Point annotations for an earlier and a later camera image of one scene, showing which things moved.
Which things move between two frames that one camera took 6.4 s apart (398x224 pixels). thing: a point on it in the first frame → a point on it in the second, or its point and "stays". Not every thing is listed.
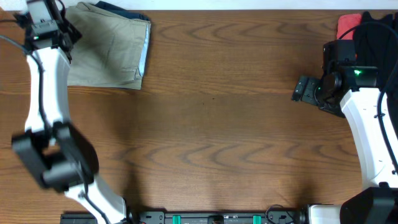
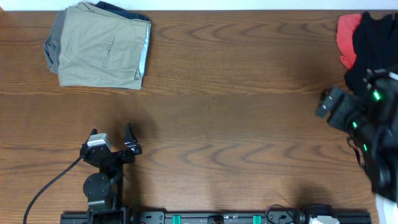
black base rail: [199, 217] stays
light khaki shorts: [112, 50] stays
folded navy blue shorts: [122, 12] stays
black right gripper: [304, 91] → [346, 102]
